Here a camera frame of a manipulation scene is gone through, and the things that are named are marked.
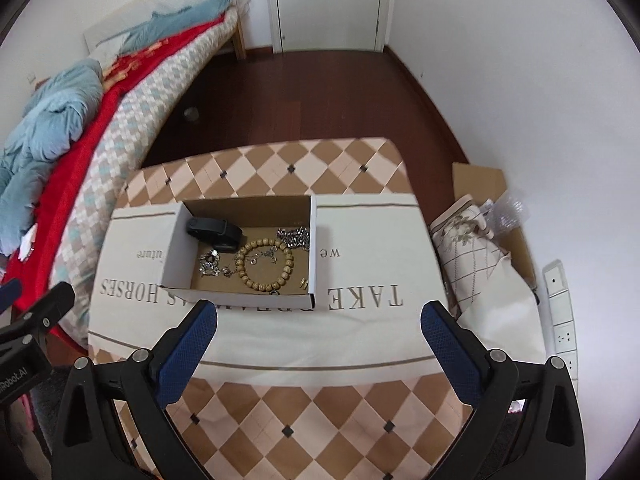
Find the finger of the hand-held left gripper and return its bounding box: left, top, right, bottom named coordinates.
left=0, top=279, right=23, bottom=313
left=0, top=281, right=76, bottom=348

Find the white cardboard box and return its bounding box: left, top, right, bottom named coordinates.
left=160, top=194, right=333, bottom=311

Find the folded blue quilt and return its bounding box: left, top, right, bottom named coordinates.
left=120, top=0, right=233, bottom=53

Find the thin silver bracelet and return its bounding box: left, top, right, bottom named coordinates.
left=247, top=247, right=281, bottom=266

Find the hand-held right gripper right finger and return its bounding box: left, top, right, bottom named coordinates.
left=420, top=300, right=588, bottom=480

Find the white door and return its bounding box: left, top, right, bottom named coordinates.
left=265, top=0, right=396, bottom=54

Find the crumpled light blue quilt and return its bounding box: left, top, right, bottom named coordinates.
left=0, top=58, right=106, bottom=246

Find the white paper piece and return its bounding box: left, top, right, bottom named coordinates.
left=17, top=225, right=38, bottom=261

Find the checked printed tablecloth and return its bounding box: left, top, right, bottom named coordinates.
left=87, top=136, right=548, bottom=480

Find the clear plastic bag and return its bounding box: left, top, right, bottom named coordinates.
left=482, top=195, right=526, bottom=233

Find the chunky silver chain bracelet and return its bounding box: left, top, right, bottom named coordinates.
left=276, top=226, right=311, bottom=251

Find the wooden bed frame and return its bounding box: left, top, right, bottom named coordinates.
left=232, top=7, right=248, bottom=61

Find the silver pendant necklace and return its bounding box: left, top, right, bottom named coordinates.
left=198, top=249, right=233, bottom=279

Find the bed with red blanket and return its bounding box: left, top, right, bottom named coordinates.
left=0, top=20, right=226, bottom=281

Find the wooden bead bracelet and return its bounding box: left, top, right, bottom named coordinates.
left=234, top=238, right=295, bottom=293

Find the white power strip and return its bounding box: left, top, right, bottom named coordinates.
left=542, top=259, right=578, bottom=376

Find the bed with blankets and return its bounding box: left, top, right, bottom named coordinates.
left=47, top=10, right=251, bottom=346

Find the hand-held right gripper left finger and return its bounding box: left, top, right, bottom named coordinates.
left=50, top=299, right=218, bottom=480

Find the black smart band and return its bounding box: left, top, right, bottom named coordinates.
left=186, top=216, right=244, bottom=252

